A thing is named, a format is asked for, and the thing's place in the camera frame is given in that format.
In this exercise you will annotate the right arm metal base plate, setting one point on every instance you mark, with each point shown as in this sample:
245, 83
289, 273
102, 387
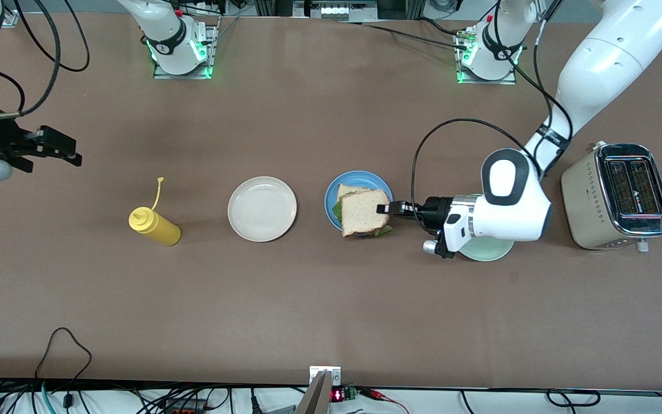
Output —
181, 76

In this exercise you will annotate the grey metal camera beam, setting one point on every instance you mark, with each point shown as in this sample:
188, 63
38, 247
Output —
314, 399

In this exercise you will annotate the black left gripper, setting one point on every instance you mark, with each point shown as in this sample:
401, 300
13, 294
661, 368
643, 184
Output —
437, 210

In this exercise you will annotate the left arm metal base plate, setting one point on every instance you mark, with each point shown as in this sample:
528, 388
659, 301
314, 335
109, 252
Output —
486, 82

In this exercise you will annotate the red black clip leads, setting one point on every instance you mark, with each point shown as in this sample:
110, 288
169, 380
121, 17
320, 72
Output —
380, 394

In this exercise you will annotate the beige chrome two-slot toaster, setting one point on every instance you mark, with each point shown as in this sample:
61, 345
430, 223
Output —
587, 195

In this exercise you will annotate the toasted bread slice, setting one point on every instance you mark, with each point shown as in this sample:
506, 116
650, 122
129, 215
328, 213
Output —
362, 214
351, 191

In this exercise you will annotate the lit metal equipment rack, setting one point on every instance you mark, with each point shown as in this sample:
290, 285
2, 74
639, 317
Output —
335, 8

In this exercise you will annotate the red digit display board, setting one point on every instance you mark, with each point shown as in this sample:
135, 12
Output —
338, 395

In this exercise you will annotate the pale green round plate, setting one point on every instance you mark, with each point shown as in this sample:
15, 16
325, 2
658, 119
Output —
489, 253

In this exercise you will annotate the yellow mustard squeeze bottle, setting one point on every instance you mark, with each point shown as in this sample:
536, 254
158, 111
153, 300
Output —
156, 227

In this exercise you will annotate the green lettuce leaf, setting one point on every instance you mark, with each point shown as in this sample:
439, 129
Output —
337, 211

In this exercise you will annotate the small metal mounting bracket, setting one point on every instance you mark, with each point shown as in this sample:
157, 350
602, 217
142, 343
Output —
315, 374

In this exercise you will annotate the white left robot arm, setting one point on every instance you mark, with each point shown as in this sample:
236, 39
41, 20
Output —
515, 213

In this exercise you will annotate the beige round plate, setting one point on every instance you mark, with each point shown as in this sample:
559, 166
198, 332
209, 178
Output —
262, 209

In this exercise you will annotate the blue round plate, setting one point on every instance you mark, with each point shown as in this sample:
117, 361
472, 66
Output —
360, 177

